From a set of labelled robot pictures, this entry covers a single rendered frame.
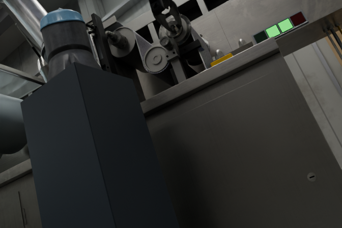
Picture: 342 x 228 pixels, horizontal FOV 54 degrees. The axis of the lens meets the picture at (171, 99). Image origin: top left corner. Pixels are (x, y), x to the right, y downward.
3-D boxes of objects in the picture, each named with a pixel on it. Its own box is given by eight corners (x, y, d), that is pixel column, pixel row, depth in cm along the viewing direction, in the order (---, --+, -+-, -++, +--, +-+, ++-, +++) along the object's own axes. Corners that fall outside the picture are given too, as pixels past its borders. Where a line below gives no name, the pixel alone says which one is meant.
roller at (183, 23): (166, 47, 139) (158, 25, 143) (189, 66, 162) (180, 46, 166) (190, 34, 136) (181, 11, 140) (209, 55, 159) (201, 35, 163)
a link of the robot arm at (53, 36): (42, 49, 81) (33, 5, 86) (52, 75, 93) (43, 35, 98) (91, 39, 84) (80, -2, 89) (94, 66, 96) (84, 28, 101)
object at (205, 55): (206, 71, 131) (190, 32, 137) (222, 86, 152) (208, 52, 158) (207, 70, 130) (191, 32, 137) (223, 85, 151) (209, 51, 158)
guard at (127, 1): (0, -3, 191) (1, -3, 192) (57, 66, 213) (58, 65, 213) (155, -115, 161) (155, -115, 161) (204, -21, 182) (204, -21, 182)
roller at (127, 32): (113, 62, 151) (105, 37, 156) (140, 77, 173) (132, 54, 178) (139, 48, 147) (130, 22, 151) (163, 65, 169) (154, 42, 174)
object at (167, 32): (168, 18, 140) (183, 21, 137) (170, 20, 142) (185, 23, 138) (162, 34, 140) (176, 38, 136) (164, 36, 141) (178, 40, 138)
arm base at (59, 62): (75, 68, 75) (66, 33, 79) (34, 99, 82) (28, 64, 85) (119, 81, 88) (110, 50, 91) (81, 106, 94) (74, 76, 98)
